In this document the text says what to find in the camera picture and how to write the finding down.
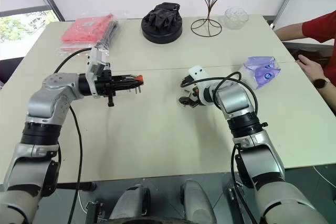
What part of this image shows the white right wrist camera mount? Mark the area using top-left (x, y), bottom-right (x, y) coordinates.
top-left (188, 65), bottom-right (211, 89)

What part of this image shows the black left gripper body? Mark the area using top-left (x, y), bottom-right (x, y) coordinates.
top-left (94, 62), bottom-right (119, 108)

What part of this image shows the dark chair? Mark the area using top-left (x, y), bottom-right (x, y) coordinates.
top-left (0, 56), bottom-right (26, 84)

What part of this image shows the red packet in plastic bag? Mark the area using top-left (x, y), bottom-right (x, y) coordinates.
top-left (56, 13), bottom-right (116, 57)

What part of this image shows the brown wire stand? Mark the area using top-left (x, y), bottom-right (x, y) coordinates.
top-left (190, 0), bottom-right (237, 37)

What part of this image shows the black bar under table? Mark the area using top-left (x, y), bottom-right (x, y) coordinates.
top-left (55, 182), bottom-right (97, 192)

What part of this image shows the clear glass bowl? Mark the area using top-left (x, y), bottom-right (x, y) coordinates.
top-left (224, 7), bottom-right (249, 30)

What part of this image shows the black bundle in clear bag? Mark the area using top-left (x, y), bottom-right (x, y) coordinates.
top-left (94, 18), bottom-right (122, 51)

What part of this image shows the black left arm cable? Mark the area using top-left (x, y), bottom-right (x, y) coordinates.
top-left (54, 46), bottom-right (95, 224)

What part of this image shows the orange hex key holder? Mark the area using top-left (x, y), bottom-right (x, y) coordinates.
top-left (128, 73), bottom-right (145, 95)

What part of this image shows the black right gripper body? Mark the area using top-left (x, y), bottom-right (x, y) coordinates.
top-left (181, 74), bottom-right (205, 107)

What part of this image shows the person in red shirt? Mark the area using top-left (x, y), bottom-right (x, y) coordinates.
top-left (301, 10), bottom-right (336, 88)

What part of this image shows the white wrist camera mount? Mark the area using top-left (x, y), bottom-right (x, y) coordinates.
top-left (86, 47), bottom-right (111, 99)
top-left (188, 65), bottom-right (211, 89)

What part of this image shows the purple packet in clear bag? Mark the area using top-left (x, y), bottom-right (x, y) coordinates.
top-left (240, 55), bottom-right (281, 90)

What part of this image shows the black round base with cloth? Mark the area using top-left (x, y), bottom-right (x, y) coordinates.
top-left (141, 2), bottom-right (184, 44)

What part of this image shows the black wristwatch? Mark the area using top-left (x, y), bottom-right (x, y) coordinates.
top-left (312, 77), bottom-right (331, 89)

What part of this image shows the person's left hand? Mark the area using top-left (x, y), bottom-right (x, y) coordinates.
top-left (296, 55), bottom-right (325, 83)

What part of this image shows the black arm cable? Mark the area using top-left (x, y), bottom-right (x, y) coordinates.
top-left (54, 46), bottom-right (95, 224)
top-left (180, 71), bottom-right (263, 224)

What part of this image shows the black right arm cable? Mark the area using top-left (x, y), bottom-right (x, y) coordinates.
top-left (180, 71), bottom-right (263, 224)

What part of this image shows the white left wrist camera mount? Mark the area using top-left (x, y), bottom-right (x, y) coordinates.
top-left (86, 47), bottom-right (111, 99)

